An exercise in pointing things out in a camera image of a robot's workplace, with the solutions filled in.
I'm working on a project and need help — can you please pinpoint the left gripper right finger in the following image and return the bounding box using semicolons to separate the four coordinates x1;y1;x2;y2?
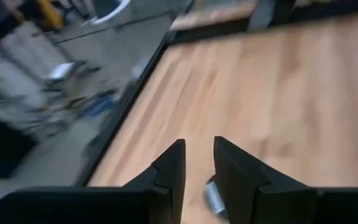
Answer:
213;136;358;224

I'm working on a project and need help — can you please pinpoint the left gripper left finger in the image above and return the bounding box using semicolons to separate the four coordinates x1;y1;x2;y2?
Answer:
0;139;186;224

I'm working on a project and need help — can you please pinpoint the blue coiled floor cable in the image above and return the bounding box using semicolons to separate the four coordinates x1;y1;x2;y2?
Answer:
82;95;117;118

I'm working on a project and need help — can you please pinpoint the black cord spool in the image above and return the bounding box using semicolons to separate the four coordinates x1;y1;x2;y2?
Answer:
203;174;229;222

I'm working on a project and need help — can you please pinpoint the yellow floor cable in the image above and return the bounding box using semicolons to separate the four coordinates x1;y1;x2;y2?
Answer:
37;0;65;31

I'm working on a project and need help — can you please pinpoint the black computer tower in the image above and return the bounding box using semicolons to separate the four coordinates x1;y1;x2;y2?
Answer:
0;114;39;179

